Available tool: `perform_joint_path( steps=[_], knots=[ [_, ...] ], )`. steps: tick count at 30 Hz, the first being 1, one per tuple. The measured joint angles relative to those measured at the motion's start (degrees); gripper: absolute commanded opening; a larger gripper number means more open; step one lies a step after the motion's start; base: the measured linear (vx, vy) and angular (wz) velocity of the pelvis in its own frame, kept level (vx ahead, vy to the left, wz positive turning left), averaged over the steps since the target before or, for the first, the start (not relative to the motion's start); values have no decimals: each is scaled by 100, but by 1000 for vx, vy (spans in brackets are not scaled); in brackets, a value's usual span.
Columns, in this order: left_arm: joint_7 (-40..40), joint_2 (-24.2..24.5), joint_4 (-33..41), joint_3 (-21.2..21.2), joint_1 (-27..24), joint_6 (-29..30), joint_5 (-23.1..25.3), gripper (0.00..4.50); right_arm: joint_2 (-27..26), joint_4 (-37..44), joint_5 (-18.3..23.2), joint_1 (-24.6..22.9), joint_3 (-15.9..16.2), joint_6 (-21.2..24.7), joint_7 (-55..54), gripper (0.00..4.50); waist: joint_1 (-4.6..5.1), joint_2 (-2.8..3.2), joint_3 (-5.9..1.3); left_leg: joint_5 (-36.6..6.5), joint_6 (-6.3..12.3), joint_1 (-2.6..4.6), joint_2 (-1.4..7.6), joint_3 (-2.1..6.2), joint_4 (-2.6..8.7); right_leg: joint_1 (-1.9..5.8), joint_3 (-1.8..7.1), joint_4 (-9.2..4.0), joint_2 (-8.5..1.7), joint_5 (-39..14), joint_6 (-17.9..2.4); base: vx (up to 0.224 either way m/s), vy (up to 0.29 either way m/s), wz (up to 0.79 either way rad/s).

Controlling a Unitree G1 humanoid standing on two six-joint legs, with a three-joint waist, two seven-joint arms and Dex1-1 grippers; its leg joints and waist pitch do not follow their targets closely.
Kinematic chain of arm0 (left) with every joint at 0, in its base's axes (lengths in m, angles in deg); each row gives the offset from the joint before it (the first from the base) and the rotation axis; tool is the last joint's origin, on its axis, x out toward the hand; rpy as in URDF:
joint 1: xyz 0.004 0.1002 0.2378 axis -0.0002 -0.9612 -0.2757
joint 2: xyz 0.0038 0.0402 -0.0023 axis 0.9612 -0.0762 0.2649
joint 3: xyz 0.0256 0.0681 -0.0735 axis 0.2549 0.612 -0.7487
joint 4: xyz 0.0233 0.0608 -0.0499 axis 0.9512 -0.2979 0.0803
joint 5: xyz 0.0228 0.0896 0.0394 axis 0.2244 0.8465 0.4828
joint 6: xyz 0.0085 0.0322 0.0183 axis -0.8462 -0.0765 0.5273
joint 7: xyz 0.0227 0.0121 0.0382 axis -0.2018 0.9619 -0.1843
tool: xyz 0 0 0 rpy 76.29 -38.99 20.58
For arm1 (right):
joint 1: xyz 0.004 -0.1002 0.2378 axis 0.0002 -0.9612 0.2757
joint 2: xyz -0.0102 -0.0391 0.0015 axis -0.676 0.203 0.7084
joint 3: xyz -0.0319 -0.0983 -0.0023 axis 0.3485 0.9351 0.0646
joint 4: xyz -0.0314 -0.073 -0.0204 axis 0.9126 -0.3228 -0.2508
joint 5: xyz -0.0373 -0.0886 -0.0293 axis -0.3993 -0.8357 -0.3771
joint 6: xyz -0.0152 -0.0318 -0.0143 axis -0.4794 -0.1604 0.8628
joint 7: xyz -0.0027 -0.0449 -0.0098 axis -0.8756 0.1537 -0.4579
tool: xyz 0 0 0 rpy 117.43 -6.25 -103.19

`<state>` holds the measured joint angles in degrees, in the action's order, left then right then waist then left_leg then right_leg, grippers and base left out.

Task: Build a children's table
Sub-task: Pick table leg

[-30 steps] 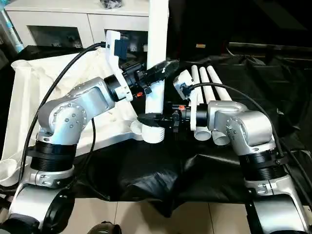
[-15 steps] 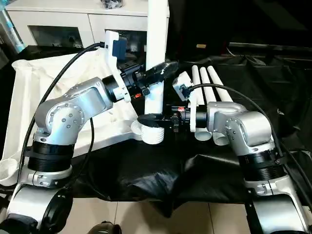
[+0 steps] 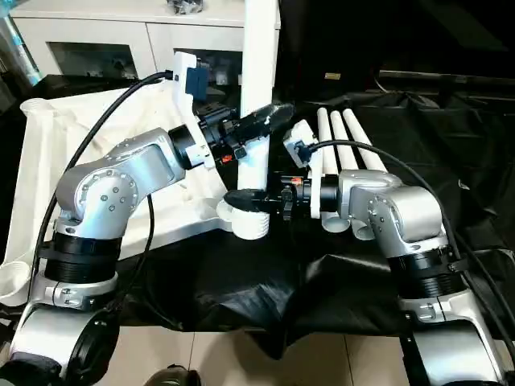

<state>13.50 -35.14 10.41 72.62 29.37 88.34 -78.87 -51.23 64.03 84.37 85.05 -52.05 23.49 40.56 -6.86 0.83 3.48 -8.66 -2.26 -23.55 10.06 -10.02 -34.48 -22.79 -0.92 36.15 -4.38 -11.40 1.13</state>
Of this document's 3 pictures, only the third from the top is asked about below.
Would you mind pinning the white cabinet with glass doors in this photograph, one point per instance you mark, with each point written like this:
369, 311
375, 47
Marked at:
120, 28

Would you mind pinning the white plastic table leg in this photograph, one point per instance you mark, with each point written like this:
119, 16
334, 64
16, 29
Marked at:
362, 140
259, 60
344, 144
328, 144

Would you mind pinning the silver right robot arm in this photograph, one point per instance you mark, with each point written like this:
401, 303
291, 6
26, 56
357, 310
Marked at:
406, 217

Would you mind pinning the blue white wrapped roll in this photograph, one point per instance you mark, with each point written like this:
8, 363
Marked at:
20, 48

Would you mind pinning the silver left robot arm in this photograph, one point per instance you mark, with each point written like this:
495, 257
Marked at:
133, 161

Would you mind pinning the long black bar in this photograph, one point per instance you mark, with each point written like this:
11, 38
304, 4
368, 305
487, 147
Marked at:
442, 76

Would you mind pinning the dark rounded robot body part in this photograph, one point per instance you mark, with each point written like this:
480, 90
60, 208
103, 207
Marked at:
177, 376

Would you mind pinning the black backdrop cloth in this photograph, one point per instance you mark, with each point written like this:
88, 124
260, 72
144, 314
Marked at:
402, 36

